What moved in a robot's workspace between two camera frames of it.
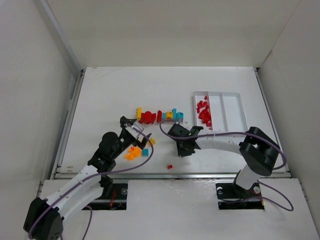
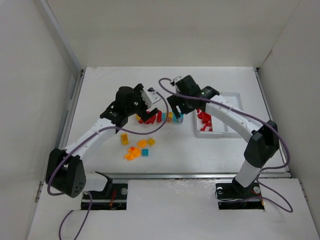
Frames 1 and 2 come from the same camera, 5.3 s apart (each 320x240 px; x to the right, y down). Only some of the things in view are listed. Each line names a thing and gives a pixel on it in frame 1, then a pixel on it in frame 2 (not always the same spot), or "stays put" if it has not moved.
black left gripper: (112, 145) -> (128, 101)
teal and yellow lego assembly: (173, 115) stays put
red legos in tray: (204, 114) stays put
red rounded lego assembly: (148, 118) stays put
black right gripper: (183, 139) -> (180, 103)
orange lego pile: (132, 154) stays put
